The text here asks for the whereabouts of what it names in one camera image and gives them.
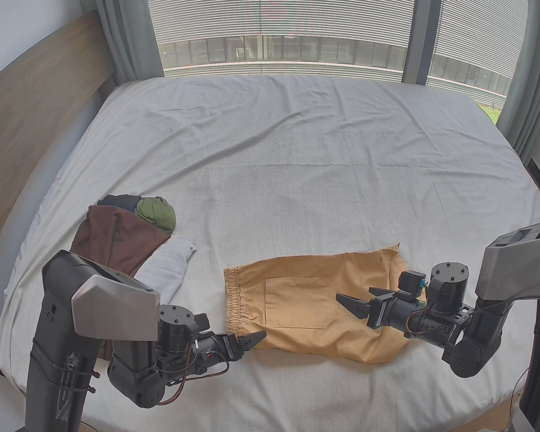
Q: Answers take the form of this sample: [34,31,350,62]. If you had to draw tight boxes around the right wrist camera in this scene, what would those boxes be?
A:
[397,269,427,299]

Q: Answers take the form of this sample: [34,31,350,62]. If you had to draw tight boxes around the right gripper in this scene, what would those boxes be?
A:
[336,287,434,337]

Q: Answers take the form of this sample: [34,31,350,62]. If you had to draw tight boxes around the green garment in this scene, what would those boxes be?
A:
[134,196,177,235]

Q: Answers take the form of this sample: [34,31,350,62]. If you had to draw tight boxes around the window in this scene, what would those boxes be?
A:
[143,0,531,122]

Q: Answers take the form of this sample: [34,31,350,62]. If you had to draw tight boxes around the black garment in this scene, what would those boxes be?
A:
[97,193,141,210]

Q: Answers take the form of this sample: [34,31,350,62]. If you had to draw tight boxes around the tan shorts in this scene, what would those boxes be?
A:
[223,242,429,364]

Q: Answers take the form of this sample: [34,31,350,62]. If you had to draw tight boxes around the pale blue garment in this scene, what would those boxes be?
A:
[136,236,198,304]

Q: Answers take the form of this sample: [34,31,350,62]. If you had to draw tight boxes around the bed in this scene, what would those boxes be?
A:
[0,9,540,432]

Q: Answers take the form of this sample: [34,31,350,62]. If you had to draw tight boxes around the brown garment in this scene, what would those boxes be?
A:
[70,205,172,360]

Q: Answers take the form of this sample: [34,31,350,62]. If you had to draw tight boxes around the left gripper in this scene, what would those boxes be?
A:
[197,329,268,370]

